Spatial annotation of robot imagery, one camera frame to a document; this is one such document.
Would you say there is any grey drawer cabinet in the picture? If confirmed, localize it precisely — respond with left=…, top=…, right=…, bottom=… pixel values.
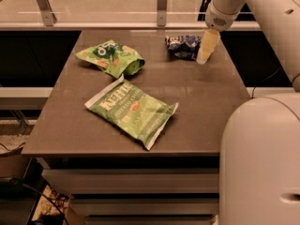
left=22, top=31, right=249, bottom=221

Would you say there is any centre metal railing bracket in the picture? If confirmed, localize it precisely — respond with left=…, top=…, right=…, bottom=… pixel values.
left=157, top=0, right=167, bottom=26

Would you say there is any blue chip bag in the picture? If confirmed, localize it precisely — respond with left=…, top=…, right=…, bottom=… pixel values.
left=165, top=35, right=202, bottom=60

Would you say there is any left metal railing bracket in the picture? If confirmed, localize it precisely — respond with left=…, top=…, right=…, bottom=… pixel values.
left=36, top=0, right=57, bottom=26

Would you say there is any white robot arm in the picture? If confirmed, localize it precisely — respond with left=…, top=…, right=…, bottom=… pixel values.
left=197, top=0, right=300, bottom=225

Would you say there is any green crumpled chip bag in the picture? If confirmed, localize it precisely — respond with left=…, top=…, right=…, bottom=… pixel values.
left=76, top=40, right=145, bottom=79

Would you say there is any metal railing bracket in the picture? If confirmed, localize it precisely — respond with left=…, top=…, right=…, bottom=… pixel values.
left=36, top=0, right=57, bottom=26
left=157, top=0, right=167, bottom=26

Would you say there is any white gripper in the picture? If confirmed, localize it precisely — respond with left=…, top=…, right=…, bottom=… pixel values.
left=196, top=3, right=236, bottom=65

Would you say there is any green Kettle jalapeno chip bag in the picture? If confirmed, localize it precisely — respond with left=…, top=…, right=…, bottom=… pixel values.
left=84, top=76, right=178, bottom=150

